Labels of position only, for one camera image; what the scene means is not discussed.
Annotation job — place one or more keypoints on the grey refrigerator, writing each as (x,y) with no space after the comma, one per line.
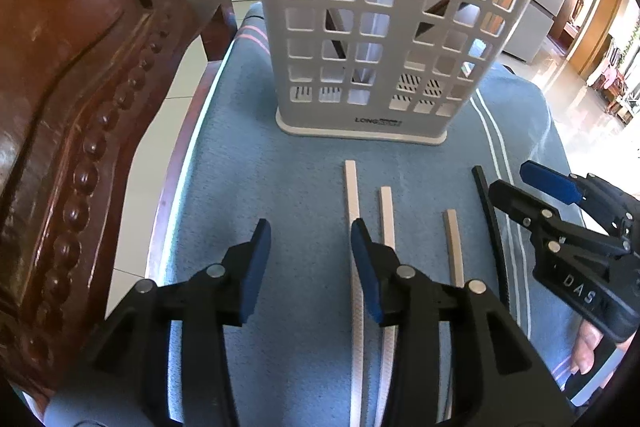
(540,7)

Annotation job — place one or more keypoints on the wooden door frame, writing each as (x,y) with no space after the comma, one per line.
(595,17)

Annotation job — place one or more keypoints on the person's right hand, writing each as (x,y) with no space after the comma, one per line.
(587,347)

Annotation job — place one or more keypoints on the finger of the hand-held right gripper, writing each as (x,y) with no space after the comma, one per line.
(515,202)
(550,182)

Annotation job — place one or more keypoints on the blue striped towel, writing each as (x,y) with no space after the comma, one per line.
(280,187)

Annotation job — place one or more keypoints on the white plastic utensil holder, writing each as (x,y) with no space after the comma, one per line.
(380,117)

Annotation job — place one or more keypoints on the carved wooden chair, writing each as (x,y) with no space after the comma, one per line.
(75,82)

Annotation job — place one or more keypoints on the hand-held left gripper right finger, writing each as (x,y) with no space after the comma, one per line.
(367,272)

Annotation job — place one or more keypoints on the white chopstick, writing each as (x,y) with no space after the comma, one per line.
(452,247)
(387,217)
(350,192)

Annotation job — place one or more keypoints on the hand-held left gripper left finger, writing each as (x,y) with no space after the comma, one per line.
(252,272)

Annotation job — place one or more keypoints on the black chopstick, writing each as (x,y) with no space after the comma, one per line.
(501,262)

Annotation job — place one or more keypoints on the wooden dining chairs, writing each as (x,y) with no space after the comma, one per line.
(612,77)

